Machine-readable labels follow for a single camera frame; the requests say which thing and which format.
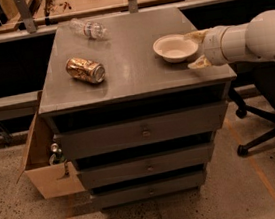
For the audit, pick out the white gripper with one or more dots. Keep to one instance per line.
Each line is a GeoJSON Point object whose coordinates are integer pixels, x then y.
{"type": "Point", "coordinates": [214, 46]}

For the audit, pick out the white paper bowl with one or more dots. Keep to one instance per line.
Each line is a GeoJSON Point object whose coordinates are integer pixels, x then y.
{"type": "Point", "coordinates": [175, 48]}

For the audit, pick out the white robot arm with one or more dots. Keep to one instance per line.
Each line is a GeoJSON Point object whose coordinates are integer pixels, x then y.
{"type": "Point", "coordinates": [222, 45]}

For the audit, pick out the clear plastic water bottle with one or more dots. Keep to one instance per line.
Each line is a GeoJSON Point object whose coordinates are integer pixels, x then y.
{"type": "Point", "coordinates": [88, 29]}

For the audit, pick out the black office chair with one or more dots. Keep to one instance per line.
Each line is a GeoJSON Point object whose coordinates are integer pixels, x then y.
{"type": "Point", "coordinates": [265, 111]}

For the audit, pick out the top grey drawer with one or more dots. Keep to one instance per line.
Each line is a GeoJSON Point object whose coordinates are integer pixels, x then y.
{"type": "Point", "coordinates": [110, 138]}

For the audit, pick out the grey drawer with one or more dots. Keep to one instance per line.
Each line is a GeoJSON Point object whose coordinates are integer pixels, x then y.
{"type": "Point", "coordinates": [152, 189]}
{"type": "Point", "coordinates": [110, 138]}
{"type": "Point", "coordinates": [145, 166]}

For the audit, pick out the grey drawer cabinet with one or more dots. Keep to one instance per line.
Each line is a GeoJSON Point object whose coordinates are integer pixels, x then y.
{"type": "Point", "coordinates": [137, 83]}

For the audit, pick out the middle grey drawer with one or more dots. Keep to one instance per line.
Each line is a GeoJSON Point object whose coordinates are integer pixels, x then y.
{"type": "Point", "coordinates": [145, 166]}

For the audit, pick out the gold soda can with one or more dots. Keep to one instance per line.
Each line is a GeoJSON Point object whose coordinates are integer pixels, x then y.
{"type": "Point", "coordinates": [85, 70]}

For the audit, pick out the bottom grey drawer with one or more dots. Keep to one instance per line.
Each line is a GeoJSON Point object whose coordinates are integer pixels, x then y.
{"type": "Point", "coordinates": [152, 189]}

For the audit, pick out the cans in cardboard box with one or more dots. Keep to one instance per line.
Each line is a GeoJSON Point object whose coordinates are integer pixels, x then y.
{"type": "Point", "coordinates": [57, 155]}

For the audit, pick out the cardboard box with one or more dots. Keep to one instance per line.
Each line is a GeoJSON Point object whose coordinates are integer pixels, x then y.
{"type": "Point", "coordinates": [51, 180]}

